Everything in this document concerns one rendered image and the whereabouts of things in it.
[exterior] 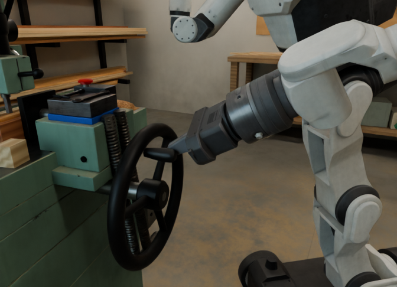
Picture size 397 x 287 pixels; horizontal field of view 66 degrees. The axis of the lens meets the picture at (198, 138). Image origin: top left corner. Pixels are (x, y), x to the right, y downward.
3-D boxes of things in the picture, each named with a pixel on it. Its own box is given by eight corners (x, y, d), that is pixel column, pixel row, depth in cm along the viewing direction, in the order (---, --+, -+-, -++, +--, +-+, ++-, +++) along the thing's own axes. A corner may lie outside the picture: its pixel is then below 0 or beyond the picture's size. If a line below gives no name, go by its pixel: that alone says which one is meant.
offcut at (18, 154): (14, 168, 52) (9, 146, 50) (-2, 167, 52) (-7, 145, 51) (30, 159, 55) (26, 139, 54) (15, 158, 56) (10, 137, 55)
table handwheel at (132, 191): (195, 190, 80) (149, 302, 59) (128, 179, 86) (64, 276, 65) (178, 95, 62) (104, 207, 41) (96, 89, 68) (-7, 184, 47)
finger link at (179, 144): (165, 143, 54) (194, 129, 51) (176, 156, 55) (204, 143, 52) (163, 148, 53) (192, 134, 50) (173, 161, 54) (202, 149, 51)
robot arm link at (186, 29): (201, 52, 107) (246, -1, 99) (195, 56, 95) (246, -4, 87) (176, 29, 105) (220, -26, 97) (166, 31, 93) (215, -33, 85)
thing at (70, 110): (92, 124, 55) (88, 94, 53) (44, 119, 58) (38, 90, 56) (130, 108, 67) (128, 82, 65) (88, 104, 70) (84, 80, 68)
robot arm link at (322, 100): (283, 153, 47) (361, 124, 42) (249, 104, 41) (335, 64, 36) (275, 108, 55) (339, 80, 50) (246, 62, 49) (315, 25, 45)
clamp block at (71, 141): (98, 173, 57) (92, 127, 54) (40, 164, 61) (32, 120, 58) (137, 146, 70) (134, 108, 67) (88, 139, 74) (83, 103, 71)
